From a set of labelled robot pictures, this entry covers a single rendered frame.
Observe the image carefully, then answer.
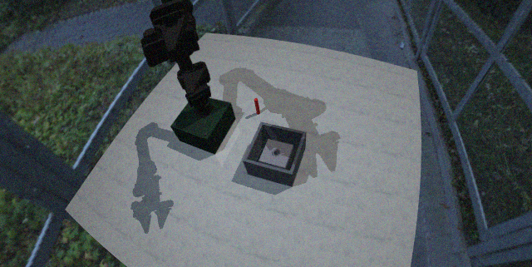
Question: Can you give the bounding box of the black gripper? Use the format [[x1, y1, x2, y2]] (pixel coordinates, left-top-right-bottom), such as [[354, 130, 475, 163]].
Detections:
[[150, 0, 210, 96]]

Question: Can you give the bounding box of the dark red peg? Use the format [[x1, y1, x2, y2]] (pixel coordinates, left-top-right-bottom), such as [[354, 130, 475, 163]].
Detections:
[[254, 98, 260, 114]]

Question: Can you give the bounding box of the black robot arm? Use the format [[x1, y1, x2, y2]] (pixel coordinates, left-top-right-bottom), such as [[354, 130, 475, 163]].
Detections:
[[140, 0, 214, 118]]

